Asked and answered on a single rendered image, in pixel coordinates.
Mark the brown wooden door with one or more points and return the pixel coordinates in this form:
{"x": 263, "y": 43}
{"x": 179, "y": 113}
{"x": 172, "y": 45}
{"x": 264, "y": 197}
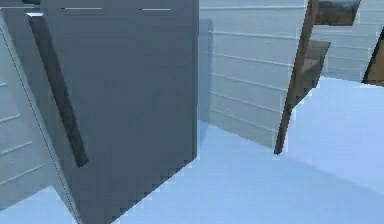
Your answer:
{"x": 300, "y": 73}

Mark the grey refrigerator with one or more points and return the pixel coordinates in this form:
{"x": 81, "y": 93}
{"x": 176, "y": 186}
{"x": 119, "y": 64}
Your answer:
{"x": 133, "y": 100}

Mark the brown black-edged wooden furniture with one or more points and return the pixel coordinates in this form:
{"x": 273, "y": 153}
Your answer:
{"x": 376, "y": 65}

